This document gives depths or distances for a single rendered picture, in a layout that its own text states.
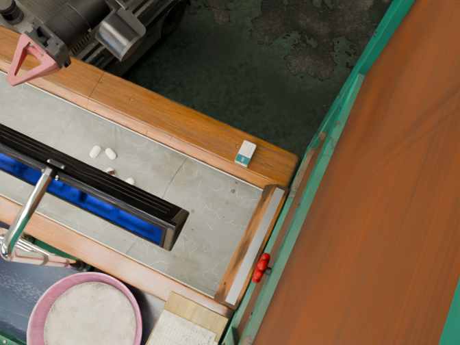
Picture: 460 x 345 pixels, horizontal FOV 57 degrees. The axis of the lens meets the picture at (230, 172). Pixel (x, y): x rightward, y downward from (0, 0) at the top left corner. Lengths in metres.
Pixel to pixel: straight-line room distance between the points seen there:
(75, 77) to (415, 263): 1.16
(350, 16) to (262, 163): 1.34
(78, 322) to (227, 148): 0.56
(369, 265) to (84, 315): 0.98
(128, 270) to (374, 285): 0.92
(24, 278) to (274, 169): 0.71
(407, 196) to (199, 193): 0.93
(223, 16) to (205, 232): 1.36
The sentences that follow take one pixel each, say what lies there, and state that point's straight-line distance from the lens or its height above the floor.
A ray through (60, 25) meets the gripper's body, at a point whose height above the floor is 1.23.
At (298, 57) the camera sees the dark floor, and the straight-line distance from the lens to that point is 2.14.
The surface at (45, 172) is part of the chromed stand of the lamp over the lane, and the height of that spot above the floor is 1.12.
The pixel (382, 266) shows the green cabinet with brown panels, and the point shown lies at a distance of 0.20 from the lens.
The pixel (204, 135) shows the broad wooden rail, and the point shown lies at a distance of 1.13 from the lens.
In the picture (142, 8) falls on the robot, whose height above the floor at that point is 0.34.
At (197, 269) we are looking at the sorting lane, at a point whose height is 0.74.
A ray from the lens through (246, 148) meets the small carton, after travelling 1.10.
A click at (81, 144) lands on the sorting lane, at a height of 0.74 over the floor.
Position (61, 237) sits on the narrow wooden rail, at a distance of 1.14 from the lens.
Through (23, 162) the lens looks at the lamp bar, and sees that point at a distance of 0.84.
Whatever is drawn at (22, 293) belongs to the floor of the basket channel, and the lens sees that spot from 1.27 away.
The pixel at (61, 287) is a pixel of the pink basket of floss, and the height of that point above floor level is 0.74.
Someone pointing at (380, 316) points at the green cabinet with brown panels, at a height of 1.66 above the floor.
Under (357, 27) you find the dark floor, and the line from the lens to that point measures 2.29.
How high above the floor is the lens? 1.83
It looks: 75 degrees down
